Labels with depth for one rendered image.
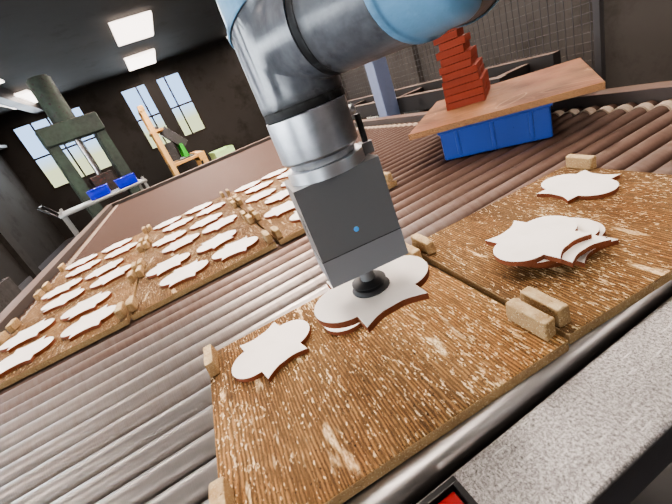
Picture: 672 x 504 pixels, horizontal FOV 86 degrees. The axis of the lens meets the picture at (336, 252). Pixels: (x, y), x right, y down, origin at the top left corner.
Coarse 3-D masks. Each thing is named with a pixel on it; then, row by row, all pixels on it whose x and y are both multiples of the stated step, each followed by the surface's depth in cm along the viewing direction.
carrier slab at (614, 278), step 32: (640, 192) 60; (480, 224) 70; (512, 224) 65; (608, 224) 56; (640, 224) 53; (448, 256) 64; (480, 256) 60; (608, 256) 50; (640, 256) 47; (480, 288) 54; (512, 288) 51; (544, 288) 48; (576, 288) 46; (608, 288) 45; (640, 288) 43; (576, 320) 42
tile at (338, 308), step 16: (416, 256) 42; (384, 272) 42; (400, 272) 41; (416, 272) 39; (336, 288) 42; (352, 288) 41; (400, 288) 38; (416, 288) 37; (320, 304) 41; (336, 304) 39; (352, 304) 38; (368, 304) 37; (384, 304) 36; (400, 304) 36; (320, 320) 38; (336, 320) 37; (352, 320) 36; (368, 320) 35
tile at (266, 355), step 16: (272, 336) 60; (288, 336) 58; (304, 336) 56; (256, 352) 57; (272, 352) 56; (288, 352) 54; (304, 352) 54; (240, 368) 55; (256, 368) 54; (272, 368) 52
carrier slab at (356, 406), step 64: (384, 320) 54; (448, 320) 50; (256, 384) 52; (320, 384) 47; (384, 384) 44; (448, 384) 41; (512, 384) 39; (256, 448) 42; (320, 448) 39; (384, 448) 37
